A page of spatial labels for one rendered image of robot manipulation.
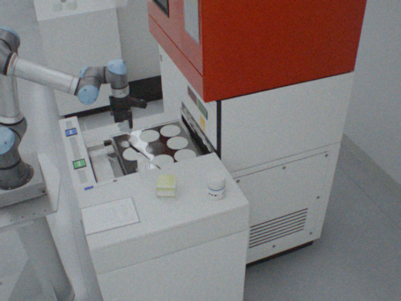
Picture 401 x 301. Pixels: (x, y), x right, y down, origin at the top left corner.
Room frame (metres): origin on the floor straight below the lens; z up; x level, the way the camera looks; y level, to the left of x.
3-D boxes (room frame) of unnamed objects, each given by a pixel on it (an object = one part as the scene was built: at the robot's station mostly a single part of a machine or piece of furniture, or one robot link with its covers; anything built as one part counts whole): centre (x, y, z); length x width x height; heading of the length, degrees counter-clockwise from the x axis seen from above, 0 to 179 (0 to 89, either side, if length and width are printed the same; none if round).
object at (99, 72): (1.62, 0.42, 1.31); 0.11 x 0.11 x 0.08; 1
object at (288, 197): (2.04, -0.27, 0.41); 0.82 x 0.71 x 0.82; 20
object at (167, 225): (1.27, 0.15, 0.89); 0.62 x 0.35 x 0.14; 110
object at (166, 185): (1.28, 0.12, 1.00); 0.07 x 0.07 x 0.07; 86
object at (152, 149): (1.67, 0.19, 0.90); 0.34 x 0.34 x 0.01; 20
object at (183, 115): (1.75, 0.00, 0.89); 0.44 x 0.02 x 0.10; 20
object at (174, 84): (1.92, 0.05, 1.02); 0.82 x 0.03 x 0.40; 20
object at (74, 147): (1.60, 0.56, 0.89); 0.55 x 0.09 x 0.14; 20
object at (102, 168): (1.56, 0.44, 0.87); 0.36 x 0.08 x 0.03; 20
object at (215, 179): (1.27, -0.07, 1.01); 0.07 x 0.07 x 0.10
